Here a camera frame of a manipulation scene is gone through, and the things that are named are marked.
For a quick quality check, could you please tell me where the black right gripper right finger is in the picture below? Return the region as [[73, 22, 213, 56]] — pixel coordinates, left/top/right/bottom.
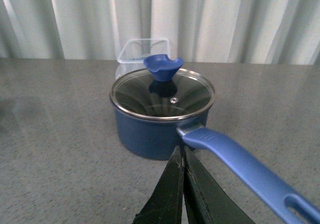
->
[[183, 147, 254, 224]]

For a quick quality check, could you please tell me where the glass lid with blue knob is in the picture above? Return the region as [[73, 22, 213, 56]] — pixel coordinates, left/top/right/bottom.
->
[[109, 54, 216, 121]]

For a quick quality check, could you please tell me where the clear plastic container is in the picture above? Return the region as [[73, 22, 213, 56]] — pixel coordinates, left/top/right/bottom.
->
[[115, 38, 171, 79]]

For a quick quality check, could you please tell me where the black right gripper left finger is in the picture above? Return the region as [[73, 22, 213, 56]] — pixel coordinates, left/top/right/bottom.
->
[[133, 146, 184, 224]]

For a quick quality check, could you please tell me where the blue saucepan with handle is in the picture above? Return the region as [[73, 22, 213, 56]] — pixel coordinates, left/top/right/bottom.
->
[[115, 108, 320, 224]]

